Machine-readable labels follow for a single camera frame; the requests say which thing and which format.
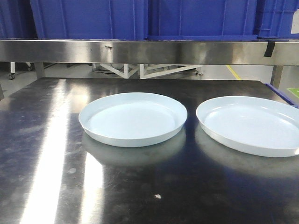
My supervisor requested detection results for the steel shelf leg left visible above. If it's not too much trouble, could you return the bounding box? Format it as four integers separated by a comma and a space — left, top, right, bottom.
34, 62, 46, 79

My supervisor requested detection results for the steel shelf leg right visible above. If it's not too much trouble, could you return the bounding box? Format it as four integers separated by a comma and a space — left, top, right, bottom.
270, 65, 284, 89

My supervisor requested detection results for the white cart leg with caster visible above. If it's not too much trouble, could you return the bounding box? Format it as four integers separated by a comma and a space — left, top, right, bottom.
8, 62, 15, 80

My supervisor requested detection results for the blue plastic crate centre-left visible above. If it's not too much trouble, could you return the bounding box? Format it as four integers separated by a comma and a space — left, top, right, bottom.
30, 0, 149, 41

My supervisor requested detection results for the black tape strip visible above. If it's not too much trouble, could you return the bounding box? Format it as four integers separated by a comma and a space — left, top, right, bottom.
264, 41, 275, 57

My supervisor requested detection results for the blue plastic crate centre-right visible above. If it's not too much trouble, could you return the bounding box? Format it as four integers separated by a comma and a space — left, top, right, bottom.
148, 0, 257, 41

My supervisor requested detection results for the steel shelf leg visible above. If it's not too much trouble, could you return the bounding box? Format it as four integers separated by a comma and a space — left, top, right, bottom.
270, 65, 284, 89
34, 62, 46, 79

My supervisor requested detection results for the blue crate rim beside table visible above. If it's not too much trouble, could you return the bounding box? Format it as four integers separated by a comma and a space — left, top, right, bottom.
264, 84, 299, 108

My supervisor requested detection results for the white metal frame background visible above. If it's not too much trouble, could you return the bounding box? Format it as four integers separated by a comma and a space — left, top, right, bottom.
92, 63, 203, 79

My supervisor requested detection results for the light blue plate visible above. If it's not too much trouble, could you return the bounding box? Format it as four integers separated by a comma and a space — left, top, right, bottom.
196, 96, 299, 157
78, 92, 188, 147

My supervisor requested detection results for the white label on crate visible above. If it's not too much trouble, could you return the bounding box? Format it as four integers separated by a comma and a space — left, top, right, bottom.
291, 9, 299, 34

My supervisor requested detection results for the stainless steel shelf rail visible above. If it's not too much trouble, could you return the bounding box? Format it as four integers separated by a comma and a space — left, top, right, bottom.
0, 40, 299, 66

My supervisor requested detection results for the blue plastic crate far right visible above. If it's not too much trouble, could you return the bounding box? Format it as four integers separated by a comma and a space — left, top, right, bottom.
254, 0, 299, 39

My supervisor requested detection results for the blue plastic crate far left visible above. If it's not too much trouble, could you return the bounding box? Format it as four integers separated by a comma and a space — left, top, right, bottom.
0, 0, 37, 39

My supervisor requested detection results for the small white debris speck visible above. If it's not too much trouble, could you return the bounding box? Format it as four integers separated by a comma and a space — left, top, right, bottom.
154, 194, 161, 199

